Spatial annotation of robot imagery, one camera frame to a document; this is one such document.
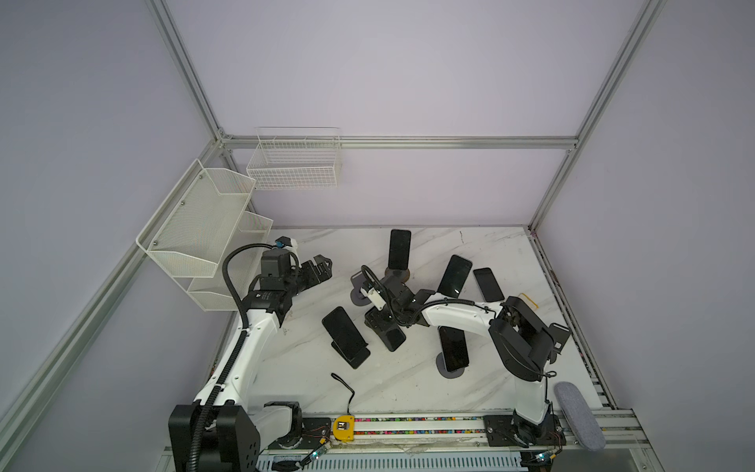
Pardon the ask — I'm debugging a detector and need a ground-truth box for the black phone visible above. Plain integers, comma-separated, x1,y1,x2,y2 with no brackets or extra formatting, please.
322,307,368,351
438,326,470,370
365,308,406,352
387,229,412,271
473,267,505,303
436,255,473,299

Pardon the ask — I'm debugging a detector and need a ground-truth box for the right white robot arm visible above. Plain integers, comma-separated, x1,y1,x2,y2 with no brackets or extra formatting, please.
359,282,570,448

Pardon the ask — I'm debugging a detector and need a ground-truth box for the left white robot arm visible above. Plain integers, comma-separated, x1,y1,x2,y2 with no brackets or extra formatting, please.
168,243,332,471

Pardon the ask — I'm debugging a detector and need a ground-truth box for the brown round phone stand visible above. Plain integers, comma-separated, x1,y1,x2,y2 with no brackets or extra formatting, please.
385,267,411,283

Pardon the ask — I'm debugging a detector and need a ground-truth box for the grey round stand back left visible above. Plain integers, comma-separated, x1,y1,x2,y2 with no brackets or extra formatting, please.
350,271,371,307

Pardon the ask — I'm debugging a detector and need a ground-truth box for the grey stand front centre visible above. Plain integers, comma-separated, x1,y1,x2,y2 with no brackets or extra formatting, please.
436,353,465,380

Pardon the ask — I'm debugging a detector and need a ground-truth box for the black folding phone stand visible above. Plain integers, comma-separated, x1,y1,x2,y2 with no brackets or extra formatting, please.
331,341,371,370

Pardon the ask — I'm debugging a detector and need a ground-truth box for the white mesh two-tier shelf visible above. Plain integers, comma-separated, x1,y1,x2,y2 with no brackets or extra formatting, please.
136,160,273,312

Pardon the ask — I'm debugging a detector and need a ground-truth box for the yellow tape measure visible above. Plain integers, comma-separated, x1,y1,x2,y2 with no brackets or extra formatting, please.
330,373,356,443

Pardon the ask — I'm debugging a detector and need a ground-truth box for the grey oval pad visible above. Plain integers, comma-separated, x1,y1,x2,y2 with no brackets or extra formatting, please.
554,382,607,452

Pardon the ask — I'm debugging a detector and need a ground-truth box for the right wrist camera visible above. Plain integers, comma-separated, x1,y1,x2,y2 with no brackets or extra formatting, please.
361,288,387,311

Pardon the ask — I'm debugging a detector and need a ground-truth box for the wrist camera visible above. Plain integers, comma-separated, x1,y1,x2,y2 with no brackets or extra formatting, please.
274,236,299,257
361,288,387,311

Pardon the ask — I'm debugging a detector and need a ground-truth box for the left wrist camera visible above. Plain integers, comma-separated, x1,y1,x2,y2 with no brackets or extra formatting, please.
274,236,299,257

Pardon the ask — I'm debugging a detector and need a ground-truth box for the white wire basket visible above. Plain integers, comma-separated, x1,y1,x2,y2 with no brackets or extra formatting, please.
247,127,342,191

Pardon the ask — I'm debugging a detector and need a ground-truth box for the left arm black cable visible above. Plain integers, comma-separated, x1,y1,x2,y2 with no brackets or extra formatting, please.
185,241,278,472

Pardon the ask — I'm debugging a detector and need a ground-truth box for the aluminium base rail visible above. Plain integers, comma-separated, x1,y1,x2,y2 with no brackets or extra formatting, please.
161,409,656,458

